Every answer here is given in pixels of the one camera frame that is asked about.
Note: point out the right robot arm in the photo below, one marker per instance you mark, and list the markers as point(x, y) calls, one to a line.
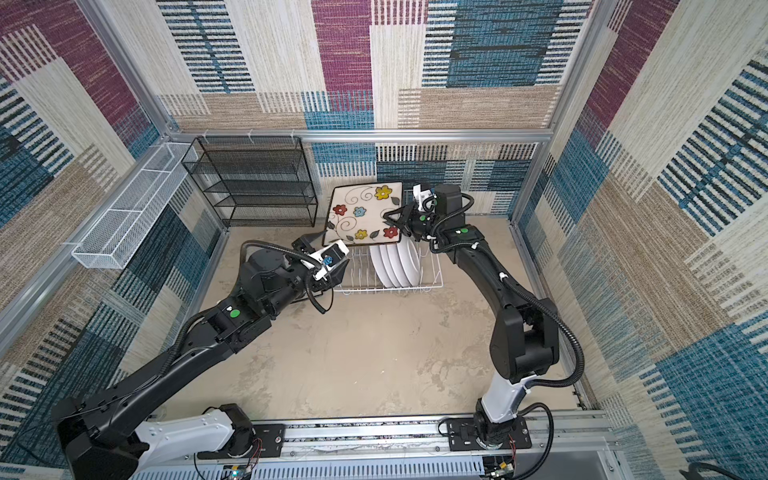
point(524, 343)

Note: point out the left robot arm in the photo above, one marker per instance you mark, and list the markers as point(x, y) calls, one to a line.
point(109, 435)

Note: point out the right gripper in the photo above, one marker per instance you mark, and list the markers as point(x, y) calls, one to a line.
point(407, 217)

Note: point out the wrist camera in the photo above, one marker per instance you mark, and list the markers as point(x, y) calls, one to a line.
point(331, 258)
point(424, 197)

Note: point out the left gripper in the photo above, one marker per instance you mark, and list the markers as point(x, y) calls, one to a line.
point(302, 242)

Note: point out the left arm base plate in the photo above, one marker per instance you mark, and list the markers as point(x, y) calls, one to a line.
point(259, 440)

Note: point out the white wire dish rack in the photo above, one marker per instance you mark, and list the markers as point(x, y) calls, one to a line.
point(360, 276)

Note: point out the white round plate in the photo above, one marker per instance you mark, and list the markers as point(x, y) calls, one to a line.
point(410, 260)
point(396, 266)
point(379, 267)

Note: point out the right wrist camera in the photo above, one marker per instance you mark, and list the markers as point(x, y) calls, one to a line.
point(424, 197)

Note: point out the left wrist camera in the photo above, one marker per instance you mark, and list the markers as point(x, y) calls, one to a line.
point(331, 258)

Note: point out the aluminium mounting rail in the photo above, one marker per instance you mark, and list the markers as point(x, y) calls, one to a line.
point(567, 445)

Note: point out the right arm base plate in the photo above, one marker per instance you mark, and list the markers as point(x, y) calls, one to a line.
point(474, 434)

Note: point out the black wire shelf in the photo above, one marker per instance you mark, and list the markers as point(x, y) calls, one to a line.
point(254, 181)

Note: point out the white mesh wall basket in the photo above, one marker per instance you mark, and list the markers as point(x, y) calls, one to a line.
point(119, 232)

